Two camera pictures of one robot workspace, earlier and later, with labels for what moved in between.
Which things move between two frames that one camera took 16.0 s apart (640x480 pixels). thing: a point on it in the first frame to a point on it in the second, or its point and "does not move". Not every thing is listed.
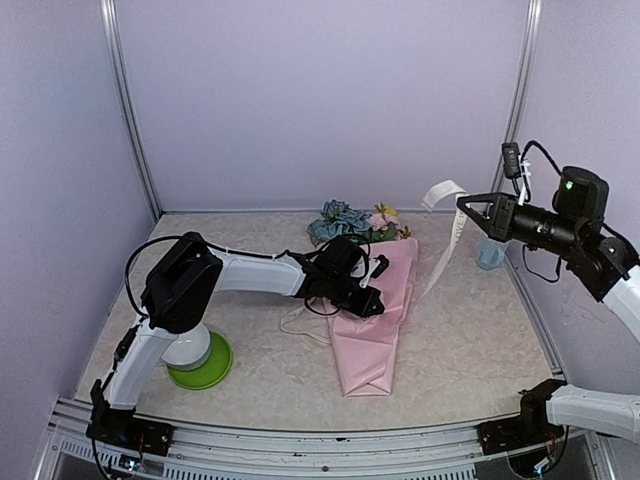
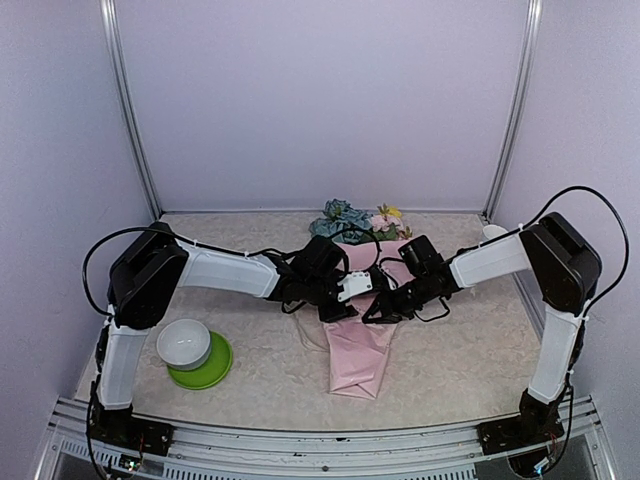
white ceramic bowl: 189,350 does not move
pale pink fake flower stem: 385,227 does not move
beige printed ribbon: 462,204 to 314,332
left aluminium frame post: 109,12 does not move
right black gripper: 497,225 to 393,315
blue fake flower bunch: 338,219 does not move
